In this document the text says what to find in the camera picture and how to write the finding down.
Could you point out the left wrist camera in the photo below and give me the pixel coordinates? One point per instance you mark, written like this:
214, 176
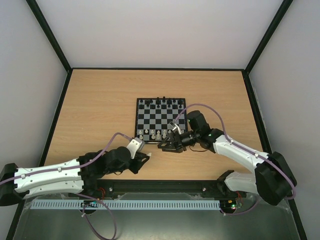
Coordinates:
135, 146

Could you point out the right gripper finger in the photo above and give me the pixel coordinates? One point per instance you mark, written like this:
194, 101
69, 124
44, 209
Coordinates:
168, 148
168, 142

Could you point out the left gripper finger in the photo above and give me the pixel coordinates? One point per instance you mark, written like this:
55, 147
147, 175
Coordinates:
143, 156
140, 163

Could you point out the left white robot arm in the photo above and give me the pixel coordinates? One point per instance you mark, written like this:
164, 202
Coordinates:
75, 176

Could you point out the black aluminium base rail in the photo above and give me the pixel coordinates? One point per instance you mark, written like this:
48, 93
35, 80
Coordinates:
205, 188

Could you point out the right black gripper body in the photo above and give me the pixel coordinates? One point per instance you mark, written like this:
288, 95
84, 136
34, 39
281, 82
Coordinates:
176, 141

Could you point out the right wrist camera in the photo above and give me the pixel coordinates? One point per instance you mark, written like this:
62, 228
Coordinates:
174, 127

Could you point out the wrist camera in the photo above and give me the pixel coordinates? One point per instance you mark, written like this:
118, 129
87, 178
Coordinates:
174, 127
135, 146

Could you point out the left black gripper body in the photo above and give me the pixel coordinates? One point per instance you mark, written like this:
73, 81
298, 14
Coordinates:
137, 162

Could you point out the white slotted cable duct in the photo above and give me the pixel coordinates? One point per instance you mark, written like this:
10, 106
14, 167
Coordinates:
73, 204

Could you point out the black and silver chessboard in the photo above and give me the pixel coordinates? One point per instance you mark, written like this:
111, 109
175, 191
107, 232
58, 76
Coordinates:
158, 119

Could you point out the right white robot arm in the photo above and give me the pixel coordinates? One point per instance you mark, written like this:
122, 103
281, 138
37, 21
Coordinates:
269, 174

